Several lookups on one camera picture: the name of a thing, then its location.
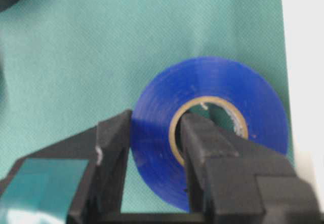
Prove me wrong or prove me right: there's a blue tape roll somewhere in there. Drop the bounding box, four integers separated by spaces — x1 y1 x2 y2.
130 57 289 211

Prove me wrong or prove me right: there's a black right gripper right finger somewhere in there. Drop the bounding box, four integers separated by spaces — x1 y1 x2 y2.
180 113 321 223

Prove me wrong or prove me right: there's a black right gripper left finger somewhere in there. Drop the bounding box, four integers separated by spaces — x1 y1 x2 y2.
0 109 134 224

